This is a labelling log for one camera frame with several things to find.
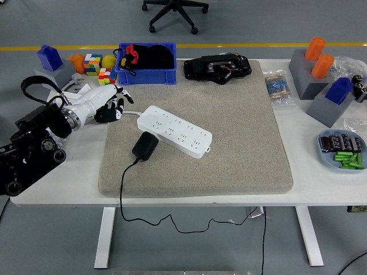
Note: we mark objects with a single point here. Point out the red and black small pouch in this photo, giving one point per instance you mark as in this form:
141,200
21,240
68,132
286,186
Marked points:
132,53

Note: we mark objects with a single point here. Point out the blue plastic bin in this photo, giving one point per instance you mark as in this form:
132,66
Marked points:
149,77

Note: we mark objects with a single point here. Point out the grey two-slot stand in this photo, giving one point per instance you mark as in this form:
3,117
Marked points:
312,88

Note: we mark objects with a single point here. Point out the metal bracket under table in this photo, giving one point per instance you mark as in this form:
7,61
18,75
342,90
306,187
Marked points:
255,213

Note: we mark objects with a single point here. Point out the green circuit board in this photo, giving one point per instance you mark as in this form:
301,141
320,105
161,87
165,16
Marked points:
357,209

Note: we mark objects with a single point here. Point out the light blue plate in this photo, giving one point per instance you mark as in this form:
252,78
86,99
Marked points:
327,160

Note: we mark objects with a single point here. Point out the green battery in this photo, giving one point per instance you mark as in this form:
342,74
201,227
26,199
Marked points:
344,154
352,166
359,159
341,157
353,158

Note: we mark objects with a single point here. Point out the grey single-slot stand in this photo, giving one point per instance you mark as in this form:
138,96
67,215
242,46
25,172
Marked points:
64,73
324,111

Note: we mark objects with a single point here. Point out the yellow ball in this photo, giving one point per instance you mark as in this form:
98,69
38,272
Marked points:
109,60

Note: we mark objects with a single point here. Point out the orange plastic cone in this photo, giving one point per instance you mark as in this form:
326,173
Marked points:
77,63

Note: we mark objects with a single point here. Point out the white table leg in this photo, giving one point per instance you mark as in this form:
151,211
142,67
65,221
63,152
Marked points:
104,237
309,237

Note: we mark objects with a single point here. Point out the orange cylinder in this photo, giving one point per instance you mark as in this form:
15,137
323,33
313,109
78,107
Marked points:
314,48
322,66

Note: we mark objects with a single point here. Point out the black plug adapter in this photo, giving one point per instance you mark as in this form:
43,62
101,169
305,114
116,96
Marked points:
144,146

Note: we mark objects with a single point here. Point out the blue house-shaped block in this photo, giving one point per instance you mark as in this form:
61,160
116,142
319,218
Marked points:
339,90
50,58

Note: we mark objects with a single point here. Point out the white power strip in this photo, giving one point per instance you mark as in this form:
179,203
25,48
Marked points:
177,129

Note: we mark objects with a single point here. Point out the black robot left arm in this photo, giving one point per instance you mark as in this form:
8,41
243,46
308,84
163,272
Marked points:
34,137

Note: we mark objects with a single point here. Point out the grey-brown mat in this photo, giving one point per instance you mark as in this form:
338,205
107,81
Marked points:
229,143

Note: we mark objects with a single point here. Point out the small clear plastic bag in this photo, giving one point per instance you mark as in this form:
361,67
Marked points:
355,124

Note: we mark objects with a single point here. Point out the black capacitor with print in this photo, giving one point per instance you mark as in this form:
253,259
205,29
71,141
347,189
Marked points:
357,145
350,144
343,141
324,143
334,142

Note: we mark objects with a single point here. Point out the black machine housing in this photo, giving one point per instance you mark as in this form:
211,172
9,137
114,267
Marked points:
200,67

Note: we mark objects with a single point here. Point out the white wall plug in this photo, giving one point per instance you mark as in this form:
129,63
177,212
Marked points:
77,78

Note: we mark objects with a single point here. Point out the black loose capacitor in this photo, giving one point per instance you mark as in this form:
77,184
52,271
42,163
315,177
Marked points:
357,79
362,93

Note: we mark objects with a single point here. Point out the clear bag of resistors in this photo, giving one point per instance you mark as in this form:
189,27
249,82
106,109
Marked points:
278,88

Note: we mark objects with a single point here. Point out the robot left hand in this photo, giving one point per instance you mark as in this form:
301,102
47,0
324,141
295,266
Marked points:
91,100

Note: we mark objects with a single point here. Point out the large clear plastic bag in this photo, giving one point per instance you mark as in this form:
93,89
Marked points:
348,66

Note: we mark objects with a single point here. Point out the black cloth pouch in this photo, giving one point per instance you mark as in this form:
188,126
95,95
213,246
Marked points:
157,57

